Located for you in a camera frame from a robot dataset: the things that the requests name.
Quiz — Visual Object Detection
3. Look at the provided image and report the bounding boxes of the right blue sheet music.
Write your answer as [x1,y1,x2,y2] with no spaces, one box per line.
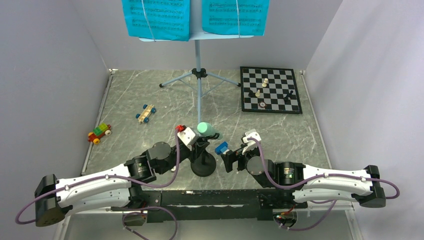
[201,0,270,37]

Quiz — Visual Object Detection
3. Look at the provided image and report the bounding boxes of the blue white toy brick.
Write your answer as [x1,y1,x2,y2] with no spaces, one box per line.
[214,141,229,155]

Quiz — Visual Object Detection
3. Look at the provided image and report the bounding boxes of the left blue sheet music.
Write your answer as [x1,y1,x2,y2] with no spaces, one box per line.
[121,0,191,42]

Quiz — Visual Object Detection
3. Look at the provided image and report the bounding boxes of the black microphone stand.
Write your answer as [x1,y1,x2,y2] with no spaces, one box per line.
[190,136,217,177]

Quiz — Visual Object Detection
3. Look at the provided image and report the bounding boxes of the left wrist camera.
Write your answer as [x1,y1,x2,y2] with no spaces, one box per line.
[175,125,200,151]

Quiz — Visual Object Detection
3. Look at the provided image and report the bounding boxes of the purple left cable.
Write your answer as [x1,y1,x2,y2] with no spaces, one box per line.
[14,127,181,240]

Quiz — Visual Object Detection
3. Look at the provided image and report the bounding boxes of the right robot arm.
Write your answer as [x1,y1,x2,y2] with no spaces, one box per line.
[215,147,386,208]

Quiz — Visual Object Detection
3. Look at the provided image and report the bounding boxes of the black white chessboard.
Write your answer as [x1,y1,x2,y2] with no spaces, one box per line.
[240,66,303,115]

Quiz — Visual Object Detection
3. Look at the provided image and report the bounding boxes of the black base frame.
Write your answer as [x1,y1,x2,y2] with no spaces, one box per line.
[111,188,307,221]

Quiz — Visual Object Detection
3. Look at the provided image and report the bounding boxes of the beige toy cart blue wheels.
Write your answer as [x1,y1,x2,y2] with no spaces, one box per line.
[135,104,157,124]

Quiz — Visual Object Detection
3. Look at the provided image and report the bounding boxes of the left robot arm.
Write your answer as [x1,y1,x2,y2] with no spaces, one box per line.
[34,141,203,227]

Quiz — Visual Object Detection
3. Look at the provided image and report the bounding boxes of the blue sheet music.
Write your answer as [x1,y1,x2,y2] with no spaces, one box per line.
[121,0,191,42]
[201,0,270,37]

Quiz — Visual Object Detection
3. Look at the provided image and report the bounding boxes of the green toy microphone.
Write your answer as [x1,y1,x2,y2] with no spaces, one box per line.
[196,122,223,140]

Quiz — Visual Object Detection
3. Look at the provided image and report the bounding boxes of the colourful brick toy car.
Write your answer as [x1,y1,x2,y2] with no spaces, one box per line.
[87,123,112,145]

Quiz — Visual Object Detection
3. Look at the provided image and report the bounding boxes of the light blue music stand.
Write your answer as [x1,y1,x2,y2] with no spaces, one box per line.
[159,0,251,123]

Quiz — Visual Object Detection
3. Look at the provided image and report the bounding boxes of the cream chess piece standing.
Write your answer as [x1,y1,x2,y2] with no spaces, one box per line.
[261,78,269,88]

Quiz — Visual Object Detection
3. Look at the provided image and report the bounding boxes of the black chess piece lying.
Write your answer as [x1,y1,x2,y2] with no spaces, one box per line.
[248,91,257,98]

